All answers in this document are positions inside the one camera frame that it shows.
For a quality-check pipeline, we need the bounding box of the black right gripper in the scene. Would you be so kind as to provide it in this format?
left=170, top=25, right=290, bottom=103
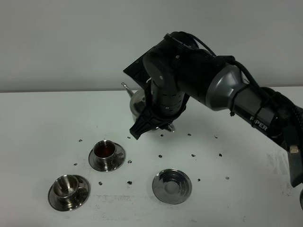
left=123, top=46, right=189, bottom=140

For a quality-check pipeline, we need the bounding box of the far stainless steel teacup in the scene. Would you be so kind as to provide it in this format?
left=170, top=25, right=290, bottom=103
left=92, top=140, right=125, bottom=165

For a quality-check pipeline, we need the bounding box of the near stainless steel teacup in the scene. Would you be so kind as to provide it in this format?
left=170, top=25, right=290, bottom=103
left=52, top=175, right=80, bottom=199

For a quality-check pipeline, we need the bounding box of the stainless steel teacup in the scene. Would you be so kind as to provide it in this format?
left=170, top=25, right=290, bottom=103
left=92, top=140, right=125, bottom=165
left=52, top=175, right=80, bottom=199

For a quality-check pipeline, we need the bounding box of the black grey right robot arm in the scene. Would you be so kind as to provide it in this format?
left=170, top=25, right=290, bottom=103
left=124, top=32, right=303, bottom=187

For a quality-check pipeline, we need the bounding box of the stainless steel teapot saucer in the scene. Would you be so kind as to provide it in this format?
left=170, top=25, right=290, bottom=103
left=152, top=168, right=192, bottom=205

